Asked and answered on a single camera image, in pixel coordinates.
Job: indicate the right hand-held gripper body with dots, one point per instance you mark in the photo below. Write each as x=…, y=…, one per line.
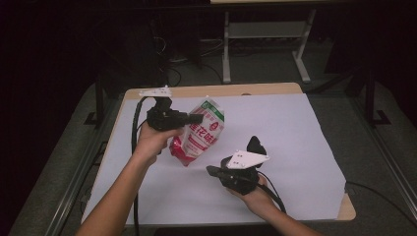
x=242, y=173

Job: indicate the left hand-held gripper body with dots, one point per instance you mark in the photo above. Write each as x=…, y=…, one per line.
x=164, y=118

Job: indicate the white and red seasoning bag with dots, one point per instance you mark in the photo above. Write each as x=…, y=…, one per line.
x=200, y=131

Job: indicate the glass jar with black lid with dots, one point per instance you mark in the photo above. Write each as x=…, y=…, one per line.
x=256, y=146

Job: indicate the person's left hand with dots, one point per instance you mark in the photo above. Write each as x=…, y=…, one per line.
x=152, y=141

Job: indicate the person's right hand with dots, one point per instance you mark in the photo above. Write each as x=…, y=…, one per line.
x=259, y=198

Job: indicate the black metal stand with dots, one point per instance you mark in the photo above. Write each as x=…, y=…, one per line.
x=371, y=101
x=98, y=108

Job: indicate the white metal table frame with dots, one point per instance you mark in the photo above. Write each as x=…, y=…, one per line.
x=267, y=30

